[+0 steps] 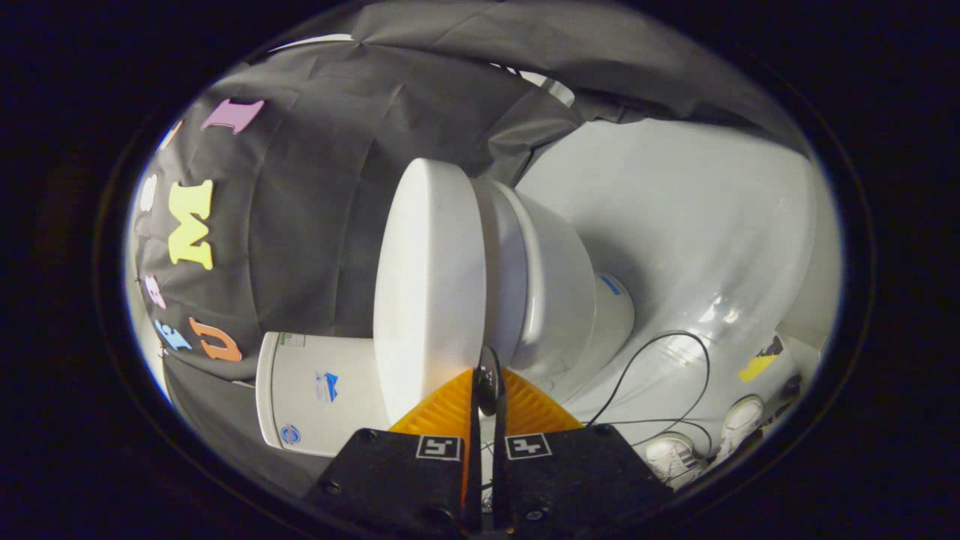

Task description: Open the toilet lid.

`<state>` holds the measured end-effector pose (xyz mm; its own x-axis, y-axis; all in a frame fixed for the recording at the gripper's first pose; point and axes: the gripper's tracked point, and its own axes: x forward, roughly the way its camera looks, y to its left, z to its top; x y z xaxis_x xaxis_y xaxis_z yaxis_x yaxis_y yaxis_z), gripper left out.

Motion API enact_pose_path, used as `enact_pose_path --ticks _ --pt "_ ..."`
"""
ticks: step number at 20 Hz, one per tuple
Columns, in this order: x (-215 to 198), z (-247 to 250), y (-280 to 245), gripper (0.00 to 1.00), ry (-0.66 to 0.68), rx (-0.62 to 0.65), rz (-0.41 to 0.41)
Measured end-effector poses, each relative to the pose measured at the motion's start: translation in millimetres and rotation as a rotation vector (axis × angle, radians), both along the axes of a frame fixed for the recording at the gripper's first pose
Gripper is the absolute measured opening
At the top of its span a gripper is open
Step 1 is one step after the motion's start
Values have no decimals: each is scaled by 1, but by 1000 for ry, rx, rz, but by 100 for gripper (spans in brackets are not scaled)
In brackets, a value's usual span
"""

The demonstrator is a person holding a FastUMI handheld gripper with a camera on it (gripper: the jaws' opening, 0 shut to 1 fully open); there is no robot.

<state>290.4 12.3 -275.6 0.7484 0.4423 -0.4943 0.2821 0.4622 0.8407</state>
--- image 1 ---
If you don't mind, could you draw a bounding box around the person's white shoe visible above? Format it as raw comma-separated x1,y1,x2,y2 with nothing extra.
645,433,706,485
716,395,766,458

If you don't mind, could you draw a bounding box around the black cable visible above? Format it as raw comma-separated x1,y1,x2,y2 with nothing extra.
585,331,713,452

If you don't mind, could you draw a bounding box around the yellow black floor tape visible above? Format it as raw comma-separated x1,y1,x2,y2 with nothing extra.
739,334,785,383

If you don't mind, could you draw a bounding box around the white toilet lid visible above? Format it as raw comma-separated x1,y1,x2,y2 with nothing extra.
373,157,505,425

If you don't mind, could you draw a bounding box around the black backdrop cloth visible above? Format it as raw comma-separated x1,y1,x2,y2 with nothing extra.
131,0,811,496

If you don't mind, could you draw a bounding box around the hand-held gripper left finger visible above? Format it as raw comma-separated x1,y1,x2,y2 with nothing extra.
304,366,482,537

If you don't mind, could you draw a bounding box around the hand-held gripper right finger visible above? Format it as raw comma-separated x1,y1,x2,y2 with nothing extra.
491,366,672,537

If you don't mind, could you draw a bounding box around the white toilet body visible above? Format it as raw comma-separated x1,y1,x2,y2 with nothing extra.
255,176,635,457

